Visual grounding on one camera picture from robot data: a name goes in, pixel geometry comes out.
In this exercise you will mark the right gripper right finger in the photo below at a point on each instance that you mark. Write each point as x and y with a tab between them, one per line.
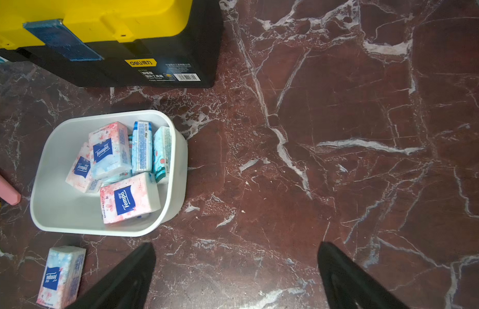
346	285

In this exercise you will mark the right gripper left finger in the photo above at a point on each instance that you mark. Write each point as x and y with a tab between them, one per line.
126	285

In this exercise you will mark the pink Tempo tissue pack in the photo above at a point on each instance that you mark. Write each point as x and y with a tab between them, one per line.
130	198
80	176
62	276

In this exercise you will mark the white plastic storage box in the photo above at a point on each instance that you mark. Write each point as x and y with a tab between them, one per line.
59	208

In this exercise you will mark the blue elephant tissue pack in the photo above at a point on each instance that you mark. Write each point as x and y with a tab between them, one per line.
142	147

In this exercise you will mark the pink Tempo pack in box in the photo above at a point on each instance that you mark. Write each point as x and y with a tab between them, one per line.
111	151

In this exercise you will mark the green white tissue pack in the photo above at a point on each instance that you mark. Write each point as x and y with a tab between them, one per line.
162	143

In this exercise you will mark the yellow black toolbox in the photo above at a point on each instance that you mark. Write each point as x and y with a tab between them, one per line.
165	44

